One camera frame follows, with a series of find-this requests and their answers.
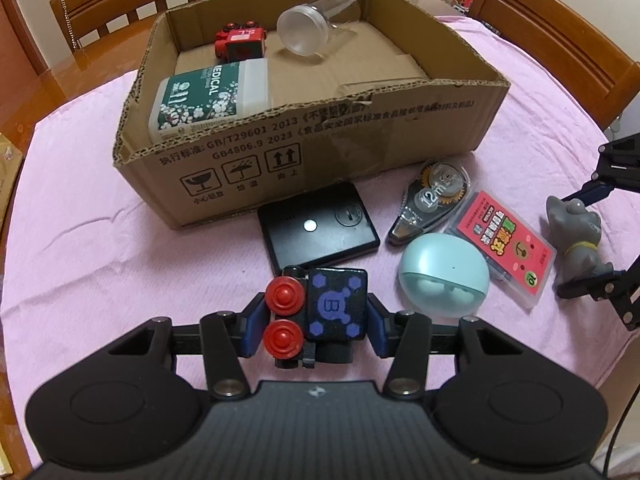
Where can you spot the black flat square case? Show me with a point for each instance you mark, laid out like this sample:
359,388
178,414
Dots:
318,228

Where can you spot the teal earbud case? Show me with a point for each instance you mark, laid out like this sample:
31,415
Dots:
443,275

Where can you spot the grey cat figurine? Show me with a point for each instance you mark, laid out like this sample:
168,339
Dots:
575,233

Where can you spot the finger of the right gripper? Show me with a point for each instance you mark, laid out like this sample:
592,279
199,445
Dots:
590,193
609,285

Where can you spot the clear plastic jar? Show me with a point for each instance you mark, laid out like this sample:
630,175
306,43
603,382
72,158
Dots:
309,28

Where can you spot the white medical container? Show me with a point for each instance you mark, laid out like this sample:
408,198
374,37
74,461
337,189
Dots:
195,101

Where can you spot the wooden chair right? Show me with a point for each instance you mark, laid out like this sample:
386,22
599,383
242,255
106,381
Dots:
600,76

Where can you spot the wooden chair left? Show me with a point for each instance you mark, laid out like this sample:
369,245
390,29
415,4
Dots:
125,0

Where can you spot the pink card box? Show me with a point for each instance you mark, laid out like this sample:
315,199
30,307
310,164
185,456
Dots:
518,257

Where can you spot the cardboard box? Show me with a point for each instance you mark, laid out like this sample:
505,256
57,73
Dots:
395,88

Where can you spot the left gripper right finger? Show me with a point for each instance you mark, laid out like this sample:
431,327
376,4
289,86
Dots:
405,338

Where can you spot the wooden chair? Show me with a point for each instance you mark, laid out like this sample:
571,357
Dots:
600,76
125,0

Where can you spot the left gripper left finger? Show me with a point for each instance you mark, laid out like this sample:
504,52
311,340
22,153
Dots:
226,337

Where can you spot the black blue toy block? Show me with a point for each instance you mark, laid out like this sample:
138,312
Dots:
316,316

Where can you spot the red toy block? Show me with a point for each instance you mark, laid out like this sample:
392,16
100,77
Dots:
240,42

